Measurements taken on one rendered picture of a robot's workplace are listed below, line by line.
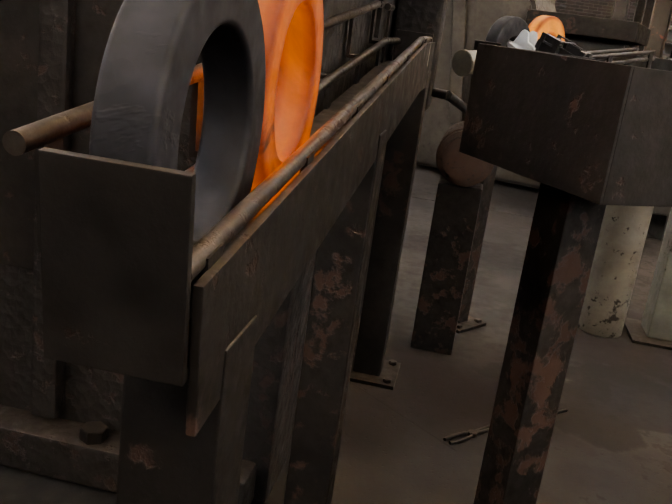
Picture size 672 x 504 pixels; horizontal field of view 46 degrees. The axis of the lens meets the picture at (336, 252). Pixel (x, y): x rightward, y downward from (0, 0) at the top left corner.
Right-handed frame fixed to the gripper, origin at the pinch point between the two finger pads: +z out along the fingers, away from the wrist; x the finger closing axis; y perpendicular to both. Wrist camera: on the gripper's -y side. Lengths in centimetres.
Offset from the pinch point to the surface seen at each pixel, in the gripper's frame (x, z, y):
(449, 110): -170, 124, -81
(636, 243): -32, -41, -34
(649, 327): -41, -53, -54
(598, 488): 42, -82, -48
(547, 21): -12.5, 1.0, 6.9
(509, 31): 3.0, -0.2, 3.5
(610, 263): -28, -39, -41
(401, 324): 16, -17, -70
